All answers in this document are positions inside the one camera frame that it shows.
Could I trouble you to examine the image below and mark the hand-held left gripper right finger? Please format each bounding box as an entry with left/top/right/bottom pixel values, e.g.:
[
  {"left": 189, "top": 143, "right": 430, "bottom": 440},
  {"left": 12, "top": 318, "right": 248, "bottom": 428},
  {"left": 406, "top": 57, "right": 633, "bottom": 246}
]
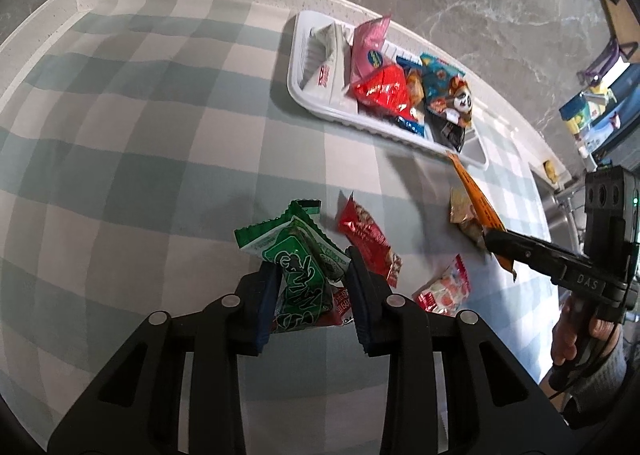
[{"left": 345, "top": 245, "right": 576, "bottom": 455}]

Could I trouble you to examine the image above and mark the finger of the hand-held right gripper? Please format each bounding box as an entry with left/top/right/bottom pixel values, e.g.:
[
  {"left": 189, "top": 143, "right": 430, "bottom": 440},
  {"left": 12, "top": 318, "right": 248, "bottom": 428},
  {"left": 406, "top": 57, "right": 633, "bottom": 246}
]
[{"left": 484, "top": 229, "right": 592, "bottom": 286}]

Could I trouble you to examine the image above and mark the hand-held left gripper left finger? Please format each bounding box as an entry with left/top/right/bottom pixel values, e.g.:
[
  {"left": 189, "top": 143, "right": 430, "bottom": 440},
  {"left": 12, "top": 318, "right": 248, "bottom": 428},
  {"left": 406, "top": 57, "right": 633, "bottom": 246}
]
[{"left": 47, "top": 262, "right": 286, "bottom": 455}]

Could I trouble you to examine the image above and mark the small red snack packet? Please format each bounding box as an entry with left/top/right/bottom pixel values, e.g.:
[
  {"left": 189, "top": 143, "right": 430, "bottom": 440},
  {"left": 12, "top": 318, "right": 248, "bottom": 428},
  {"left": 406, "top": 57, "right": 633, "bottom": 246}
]
[{"left": 320, "top": 285, "right": 357, "bottom": 330}]

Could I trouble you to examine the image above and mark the green cartoon snack packet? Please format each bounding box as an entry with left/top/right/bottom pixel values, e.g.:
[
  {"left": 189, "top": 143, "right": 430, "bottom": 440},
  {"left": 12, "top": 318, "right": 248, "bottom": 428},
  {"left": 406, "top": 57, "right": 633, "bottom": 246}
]
[{"left": 272, "top": 235, "right": 337, "bottom": 333}]

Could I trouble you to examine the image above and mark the green white snack packet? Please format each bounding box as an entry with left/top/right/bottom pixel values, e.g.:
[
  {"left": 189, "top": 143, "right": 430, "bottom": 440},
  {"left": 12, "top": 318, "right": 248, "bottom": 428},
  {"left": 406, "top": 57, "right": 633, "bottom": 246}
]
[{"left": 234, "top": 199, "right": 352, "bottom": 282}]

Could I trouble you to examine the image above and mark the red nut snack packet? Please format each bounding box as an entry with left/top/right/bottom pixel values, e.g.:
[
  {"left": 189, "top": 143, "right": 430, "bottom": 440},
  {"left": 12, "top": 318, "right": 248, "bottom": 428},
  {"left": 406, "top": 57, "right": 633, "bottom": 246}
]
[{"left": 337, "top": 191, "right": 404, "bottom": 289}]

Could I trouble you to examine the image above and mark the tan snack packet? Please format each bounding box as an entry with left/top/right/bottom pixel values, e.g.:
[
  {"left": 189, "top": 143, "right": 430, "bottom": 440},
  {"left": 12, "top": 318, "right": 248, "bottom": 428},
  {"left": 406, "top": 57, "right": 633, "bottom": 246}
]
[{"left": 449, "top": 185, "right": 488, "bottom": 252}]

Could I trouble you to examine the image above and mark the orange snack packet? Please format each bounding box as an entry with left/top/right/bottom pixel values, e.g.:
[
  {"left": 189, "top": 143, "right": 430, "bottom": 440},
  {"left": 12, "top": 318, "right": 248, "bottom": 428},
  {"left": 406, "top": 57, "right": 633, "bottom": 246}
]
[{"left": 446, "top": 151, "right": 518, "bottom": 284}]

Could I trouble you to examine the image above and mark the pink white snack packet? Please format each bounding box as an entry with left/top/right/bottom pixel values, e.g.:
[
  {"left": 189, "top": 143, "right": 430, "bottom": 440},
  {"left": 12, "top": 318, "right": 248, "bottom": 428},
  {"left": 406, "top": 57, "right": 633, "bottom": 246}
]
[{"left": 412, "top": 254, "right": 472, "bottom": 318}]

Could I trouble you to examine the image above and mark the black snack packet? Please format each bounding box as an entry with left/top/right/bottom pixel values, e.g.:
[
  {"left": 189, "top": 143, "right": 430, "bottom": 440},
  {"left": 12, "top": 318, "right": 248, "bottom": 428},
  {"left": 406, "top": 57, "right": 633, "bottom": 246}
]
[{"left": 427, "top": 110, "right": 468, "bottom": 154}]

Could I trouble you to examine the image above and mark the white plastic tray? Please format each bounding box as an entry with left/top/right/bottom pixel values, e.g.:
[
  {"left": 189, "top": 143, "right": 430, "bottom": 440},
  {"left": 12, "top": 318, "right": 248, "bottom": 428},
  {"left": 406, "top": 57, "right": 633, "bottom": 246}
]
[{"left": 287, "top": 10, "right": 489, "bottom": 171}]

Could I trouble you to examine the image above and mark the pile of snack packets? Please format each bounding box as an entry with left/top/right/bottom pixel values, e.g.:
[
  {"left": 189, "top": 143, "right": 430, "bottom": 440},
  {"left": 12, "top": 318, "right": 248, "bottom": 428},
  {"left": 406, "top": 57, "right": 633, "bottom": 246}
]
[{"left": 305, "top": 15, "right": 476, "bottom": 156}]

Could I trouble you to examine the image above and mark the person's right forearm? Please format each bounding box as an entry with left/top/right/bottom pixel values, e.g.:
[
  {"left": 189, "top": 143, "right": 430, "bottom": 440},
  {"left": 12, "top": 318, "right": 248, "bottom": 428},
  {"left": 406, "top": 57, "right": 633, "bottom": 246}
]
[{"left": 560, "top": 335, "right": 632, "bottom": 431}]

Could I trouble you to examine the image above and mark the person's right hand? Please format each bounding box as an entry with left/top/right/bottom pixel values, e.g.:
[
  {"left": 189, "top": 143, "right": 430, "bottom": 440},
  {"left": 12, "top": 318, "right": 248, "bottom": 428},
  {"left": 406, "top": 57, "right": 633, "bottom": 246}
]
[{"left": 550, "top": 292, "right": 623, "bottom": 376}]

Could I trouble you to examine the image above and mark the yellow detergent bottle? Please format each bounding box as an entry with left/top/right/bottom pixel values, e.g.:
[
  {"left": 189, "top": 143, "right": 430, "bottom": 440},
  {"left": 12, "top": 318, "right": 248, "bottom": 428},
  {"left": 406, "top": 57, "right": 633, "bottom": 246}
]
[{"left": 567, "top": 85, "right": 618, "bottom": 141}]

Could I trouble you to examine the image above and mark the green white checked tablecloth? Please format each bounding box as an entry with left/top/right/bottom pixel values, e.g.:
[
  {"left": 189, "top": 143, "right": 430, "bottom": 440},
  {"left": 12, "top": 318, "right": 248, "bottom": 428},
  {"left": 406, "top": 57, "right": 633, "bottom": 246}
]
[{"left": 0, "top": 0, "right": 556, "bottom": 455}]

